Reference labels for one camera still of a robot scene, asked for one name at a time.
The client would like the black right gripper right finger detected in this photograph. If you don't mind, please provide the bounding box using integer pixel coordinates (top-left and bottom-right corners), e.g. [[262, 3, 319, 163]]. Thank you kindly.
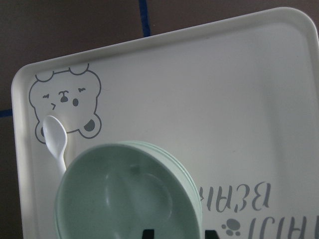
[[205, 230, 220, 239]]

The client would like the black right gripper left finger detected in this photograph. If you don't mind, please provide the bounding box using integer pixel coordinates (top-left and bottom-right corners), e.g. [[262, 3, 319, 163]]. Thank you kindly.
[[142, 229, 155, 239]]

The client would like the green bowl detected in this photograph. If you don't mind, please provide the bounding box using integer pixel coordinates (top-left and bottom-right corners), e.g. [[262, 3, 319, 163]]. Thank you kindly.
[[119, 140, 203, 239], [55, 143, 198, 239]]

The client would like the green bowl on tray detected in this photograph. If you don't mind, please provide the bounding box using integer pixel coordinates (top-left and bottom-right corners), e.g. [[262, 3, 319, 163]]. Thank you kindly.
[[119, 140, 203, 239]]

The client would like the white plastic spoon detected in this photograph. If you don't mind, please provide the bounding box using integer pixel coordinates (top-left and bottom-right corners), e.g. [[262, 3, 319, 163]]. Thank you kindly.
[[43, 115, 68, 174]]

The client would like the cream bear print tray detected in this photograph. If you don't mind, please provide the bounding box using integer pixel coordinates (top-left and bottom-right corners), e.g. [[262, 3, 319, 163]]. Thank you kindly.
[[11, 7, 319, 239]]

